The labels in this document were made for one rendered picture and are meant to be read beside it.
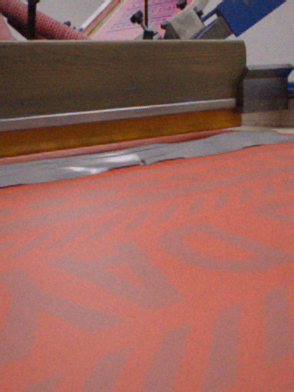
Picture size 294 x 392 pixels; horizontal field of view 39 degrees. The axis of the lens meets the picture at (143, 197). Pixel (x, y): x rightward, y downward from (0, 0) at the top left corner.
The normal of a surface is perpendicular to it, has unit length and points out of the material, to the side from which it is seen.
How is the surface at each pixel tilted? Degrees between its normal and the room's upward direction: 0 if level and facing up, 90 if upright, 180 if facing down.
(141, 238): 1
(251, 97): 89
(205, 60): 89
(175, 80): 89
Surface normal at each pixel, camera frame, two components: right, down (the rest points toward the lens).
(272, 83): 0.50, 0.17
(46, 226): -0.07, -0.97
